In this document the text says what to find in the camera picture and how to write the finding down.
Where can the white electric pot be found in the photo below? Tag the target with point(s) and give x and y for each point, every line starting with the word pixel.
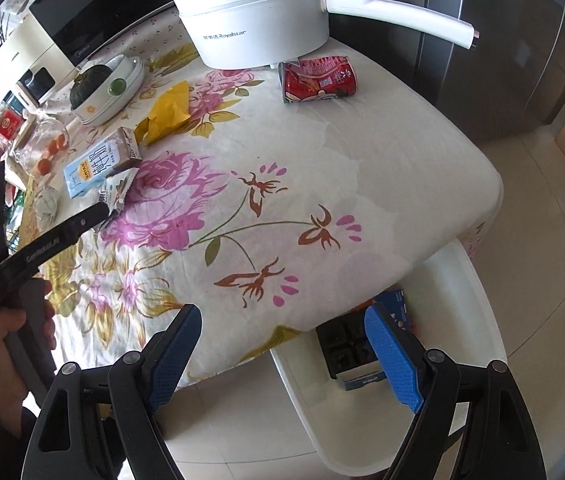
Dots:
pixel 252 35

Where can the white foil packet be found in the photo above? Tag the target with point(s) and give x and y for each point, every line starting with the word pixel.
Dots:
pixel 120 190

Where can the person's left hand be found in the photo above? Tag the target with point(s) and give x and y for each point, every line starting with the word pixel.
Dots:
pixel 0 355

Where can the blue white milk carton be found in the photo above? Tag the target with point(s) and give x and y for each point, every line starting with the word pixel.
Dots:
pixel 97 162

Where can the cream air fryer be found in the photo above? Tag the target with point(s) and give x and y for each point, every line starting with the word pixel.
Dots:
pixel 37 60

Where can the torn blue box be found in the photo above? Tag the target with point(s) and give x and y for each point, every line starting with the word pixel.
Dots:
pixel 395 305

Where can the white plastic bin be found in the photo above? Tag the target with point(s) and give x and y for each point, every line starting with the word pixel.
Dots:
pixel 312 400

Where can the yellow packet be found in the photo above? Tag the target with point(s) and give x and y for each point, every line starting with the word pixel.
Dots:
pixel 167 110

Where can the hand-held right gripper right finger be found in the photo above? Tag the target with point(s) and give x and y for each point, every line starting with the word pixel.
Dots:
pixel 395 360

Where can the black plastic tray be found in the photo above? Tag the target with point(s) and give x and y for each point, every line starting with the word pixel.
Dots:
pixel 342 345

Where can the bright red drink can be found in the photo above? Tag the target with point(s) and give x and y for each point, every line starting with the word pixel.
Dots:
pixel 320 80

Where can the small orange fruit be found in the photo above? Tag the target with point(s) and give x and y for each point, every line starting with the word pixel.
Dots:
pixel 55 147
pixel 44 165

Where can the dark green squash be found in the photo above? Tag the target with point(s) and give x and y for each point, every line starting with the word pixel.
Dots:
pixel 87 88

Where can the black microwave oven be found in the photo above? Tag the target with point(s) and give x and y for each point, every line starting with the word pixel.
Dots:
pixel 87 15

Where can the glass teapot bamboo lid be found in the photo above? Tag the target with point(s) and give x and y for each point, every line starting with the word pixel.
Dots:
pixel 32 132

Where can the red label glass jar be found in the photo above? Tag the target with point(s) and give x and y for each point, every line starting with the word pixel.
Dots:
pixel 7 123

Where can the small flower print cloth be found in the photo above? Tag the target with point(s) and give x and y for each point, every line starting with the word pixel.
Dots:
pixel 162 30

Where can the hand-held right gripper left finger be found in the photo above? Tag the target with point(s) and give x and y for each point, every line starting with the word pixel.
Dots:
pixel 172 360

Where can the white casserole bowl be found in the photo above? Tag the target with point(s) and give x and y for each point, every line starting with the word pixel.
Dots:
pixel 115 102

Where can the grey refrigerator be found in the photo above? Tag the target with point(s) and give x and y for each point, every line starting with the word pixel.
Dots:
pixel 502 60

